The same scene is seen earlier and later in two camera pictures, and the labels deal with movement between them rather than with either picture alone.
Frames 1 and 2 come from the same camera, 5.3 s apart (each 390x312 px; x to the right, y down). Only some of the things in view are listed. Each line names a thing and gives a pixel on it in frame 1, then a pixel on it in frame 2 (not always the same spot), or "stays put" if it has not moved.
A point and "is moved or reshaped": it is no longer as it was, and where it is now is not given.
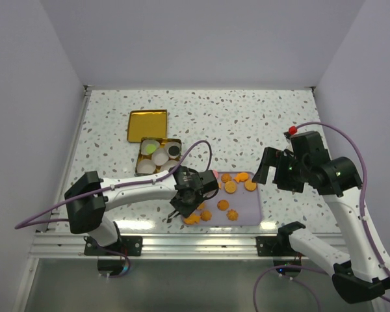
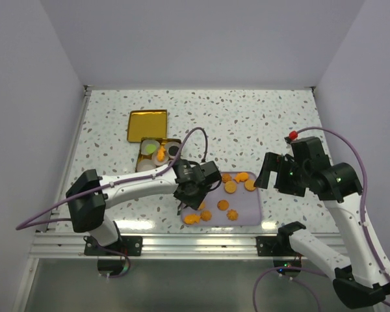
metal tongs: x=173 y=214 is moved or reshaped
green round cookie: x=150 y=148 stays put
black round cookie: x=173 y=150 stays put
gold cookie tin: x=157 y=155 stays put
